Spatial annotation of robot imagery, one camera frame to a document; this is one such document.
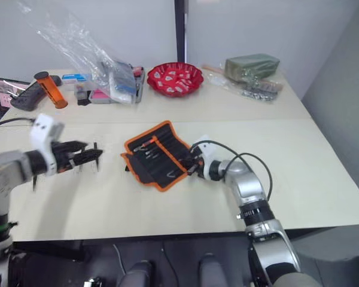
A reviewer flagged small black box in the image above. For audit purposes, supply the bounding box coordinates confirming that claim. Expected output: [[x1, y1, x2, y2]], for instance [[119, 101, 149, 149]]
[[74, 83, 91, 106]]

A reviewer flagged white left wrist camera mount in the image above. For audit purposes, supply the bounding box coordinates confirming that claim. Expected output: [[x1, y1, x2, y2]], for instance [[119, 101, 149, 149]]
[[29, 113, 65, 177]]

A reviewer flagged thin wooden stick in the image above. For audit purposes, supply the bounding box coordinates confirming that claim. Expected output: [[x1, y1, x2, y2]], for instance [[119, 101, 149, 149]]
[[201, 63, 226, 73]]

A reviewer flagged clear plastic bag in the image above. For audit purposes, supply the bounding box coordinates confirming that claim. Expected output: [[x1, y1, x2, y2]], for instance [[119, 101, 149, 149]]
[[16, 0, 138, 105]]

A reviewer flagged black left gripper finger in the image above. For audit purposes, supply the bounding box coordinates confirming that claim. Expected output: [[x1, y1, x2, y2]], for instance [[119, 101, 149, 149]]
[[72, 148, 104, 169], [65, 140, 89, 154]]

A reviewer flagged dark monitor screen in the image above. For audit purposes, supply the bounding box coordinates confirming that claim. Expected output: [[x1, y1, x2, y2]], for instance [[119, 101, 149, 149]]
[[0, 76, 31, 116]]

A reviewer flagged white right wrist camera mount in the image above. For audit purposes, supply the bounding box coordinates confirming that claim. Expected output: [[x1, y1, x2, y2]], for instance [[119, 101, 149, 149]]
[[193, 135, 221, 181]]

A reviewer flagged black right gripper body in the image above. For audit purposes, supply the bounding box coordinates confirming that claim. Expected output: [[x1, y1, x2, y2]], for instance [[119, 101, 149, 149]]
[[192, 154, 205, 179]]

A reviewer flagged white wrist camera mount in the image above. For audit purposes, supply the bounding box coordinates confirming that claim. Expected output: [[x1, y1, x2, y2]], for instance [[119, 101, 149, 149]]
[[193, 135, 221, 181], [29, 113, 65, 177]]

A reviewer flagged dark rounded shape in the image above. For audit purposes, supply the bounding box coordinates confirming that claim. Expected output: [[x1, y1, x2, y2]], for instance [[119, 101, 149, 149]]
[[198, 252, 226, 287], [115, 259, 154, 287]]

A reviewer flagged green wrapped block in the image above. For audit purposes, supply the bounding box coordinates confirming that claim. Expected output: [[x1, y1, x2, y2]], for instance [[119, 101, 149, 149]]
[[224, 53, 281, 82]]

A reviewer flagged clear bag of screws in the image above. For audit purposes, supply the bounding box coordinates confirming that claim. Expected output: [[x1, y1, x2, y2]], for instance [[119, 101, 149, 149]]
[[207, 71, 284, 104]]

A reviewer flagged black handheld controller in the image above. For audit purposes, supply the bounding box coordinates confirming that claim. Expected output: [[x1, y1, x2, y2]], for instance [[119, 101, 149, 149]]
[[10, 75, 63, 112]]

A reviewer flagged thin white cable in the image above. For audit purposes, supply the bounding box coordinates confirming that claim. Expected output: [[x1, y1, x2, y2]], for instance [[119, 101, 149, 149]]
[[112, 243, 127, 276]]

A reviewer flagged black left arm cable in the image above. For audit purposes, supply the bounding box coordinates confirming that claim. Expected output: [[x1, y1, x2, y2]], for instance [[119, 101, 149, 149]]
[[0, 117, 36, 131]]

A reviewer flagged red plastic bowl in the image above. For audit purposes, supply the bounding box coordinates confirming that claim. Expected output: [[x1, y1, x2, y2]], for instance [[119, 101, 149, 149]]
[[146, 62, 205, 98]]

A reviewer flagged blue and white box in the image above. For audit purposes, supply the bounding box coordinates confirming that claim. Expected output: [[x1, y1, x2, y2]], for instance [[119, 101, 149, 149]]
[[61, 73, 88, 85]]

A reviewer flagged black vertical post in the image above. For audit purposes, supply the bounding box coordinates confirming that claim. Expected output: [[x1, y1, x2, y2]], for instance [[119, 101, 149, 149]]
[[174, 0, 189, 64]]

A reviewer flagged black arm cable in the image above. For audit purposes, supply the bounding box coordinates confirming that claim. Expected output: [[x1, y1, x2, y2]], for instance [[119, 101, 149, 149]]
[[0, 117, 36, 131], [190, 139, 273, 204]]

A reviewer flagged orange cylinder with black cap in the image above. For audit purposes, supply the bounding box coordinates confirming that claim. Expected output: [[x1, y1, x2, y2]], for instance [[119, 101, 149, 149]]
[[33, 71, 69, 109]]

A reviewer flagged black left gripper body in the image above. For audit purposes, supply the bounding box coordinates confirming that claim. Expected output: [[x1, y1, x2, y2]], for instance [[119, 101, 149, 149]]
[[50, 141, 79, 175]]

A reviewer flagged orange and black tool roll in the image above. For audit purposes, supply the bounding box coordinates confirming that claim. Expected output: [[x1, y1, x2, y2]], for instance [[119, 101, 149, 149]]
[[120, 120, 196, 193]]

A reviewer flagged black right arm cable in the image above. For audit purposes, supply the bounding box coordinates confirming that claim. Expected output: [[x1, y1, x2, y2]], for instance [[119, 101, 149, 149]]
[[190, 139, 273, 204]]

